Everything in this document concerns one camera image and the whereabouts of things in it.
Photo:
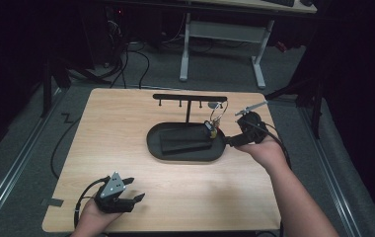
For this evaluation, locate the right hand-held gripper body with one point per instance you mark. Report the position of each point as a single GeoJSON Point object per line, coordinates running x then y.
{"type": "Point", "coordinates": [251, 128]}

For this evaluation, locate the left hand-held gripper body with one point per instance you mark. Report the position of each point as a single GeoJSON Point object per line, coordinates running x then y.
{"type": "Point", "coordinates": [111, 194]}

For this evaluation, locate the black key stand with tray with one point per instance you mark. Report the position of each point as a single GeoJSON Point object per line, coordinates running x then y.
{"type": "Point", "coordinates": [157, 152]}

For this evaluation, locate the person's left hand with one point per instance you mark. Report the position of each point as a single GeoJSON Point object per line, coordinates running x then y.
{"type": "Point", "coordinates": [93, 217]}

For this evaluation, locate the person's right hand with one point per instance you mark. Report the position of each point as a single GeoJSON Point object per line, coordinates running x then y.
{"type": "Point", "coordinates": [264, 154]}

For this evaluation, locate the grey round table cap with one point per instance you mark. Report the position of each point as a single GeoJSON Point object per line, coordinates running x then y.
{"type": "Point", "coordinates": [212, 105]}

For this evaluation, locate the grey floor tape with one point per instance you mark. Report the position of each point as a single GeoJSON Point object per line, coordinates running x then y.
{"type": "Point", "coordinates": [52, 202]}

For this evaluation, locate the black metal stand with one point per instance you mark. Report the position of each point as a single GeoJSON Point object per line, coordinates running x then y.
{"type": "Point", "coordinates": [316, 112]}
{"type": "Point", "coordinates": [46, 92]}

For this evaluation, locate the dark computer tower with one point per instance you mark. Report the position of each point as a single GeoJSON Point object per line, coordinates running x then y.
{"type": "Point", "coordinates": [114, 29]}

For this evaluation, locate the metal floor rail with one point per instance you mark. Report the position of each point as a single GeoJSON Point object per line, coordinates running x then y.
{"type": "Point", "coordinates": [11, 171]}
{"type": "Point", "coordinates": [333, 184]}

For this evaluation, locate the white frame desk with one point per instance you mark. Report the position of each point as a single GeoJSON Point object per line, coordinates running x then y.
{"type": "Point", "coordinates": [225, 31]}

